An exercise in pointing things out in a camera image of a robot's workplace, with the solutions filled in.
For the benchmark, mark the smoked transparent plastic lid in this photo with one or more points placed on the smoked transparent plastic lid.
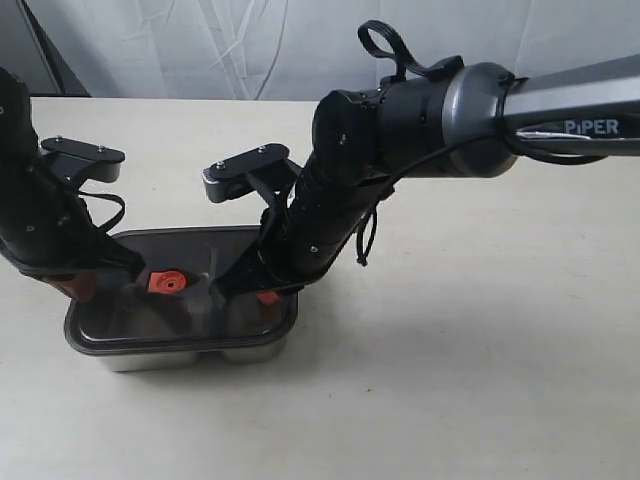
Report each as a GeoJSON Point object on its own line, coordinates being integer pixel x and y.
{"type": "Point", "coordinates": [168, 307]}

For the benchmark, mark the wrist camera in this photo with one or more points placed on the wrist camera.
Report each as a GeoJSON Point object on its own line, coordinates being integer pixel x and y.
{"type": "Point", "coordinates": [75, 161]}
{"type": "Point", "coordinates": [266, 170]}

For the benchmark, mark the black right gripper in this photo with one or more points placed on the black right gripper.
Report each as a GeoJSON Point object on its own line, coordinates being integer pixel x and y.
{"type": "Point", "coordinates": [300, 244]}

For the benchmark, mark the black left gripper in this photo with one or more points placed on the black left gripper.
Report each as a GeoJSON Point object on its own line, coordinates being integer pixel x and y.
{"type": "Point", "coordinates": [46, 231]}

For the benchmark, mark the white backdrop curtain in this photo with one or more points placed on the white backdrop curtain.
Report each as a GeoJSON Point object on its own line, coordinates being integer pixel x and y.
{"type": "Point", "coordinates": [301, 50]}

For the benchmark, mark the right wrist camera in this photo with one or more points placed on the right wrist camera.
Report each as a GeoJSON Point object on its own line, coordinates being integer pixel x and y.
{"type": "Point", "coordinates": [266, 170]}

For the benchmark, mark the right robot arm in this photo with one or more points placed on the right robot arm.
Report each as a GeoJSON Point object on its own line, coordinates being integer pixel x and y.
{"type": "Point", "coordinates": [456, 121]}

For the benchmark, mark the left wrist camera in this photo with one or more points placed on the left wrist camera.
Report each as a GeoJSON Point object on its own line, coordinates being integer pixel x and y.
{"type": "Point", "coordinates": [75, 161]}

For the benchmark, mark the stainless steel lunch box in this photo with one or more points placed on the stainless steel lunch box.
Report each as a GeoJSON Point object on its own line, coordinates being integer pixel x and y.
{"type": "Point", "coordinates": [174, 360]}

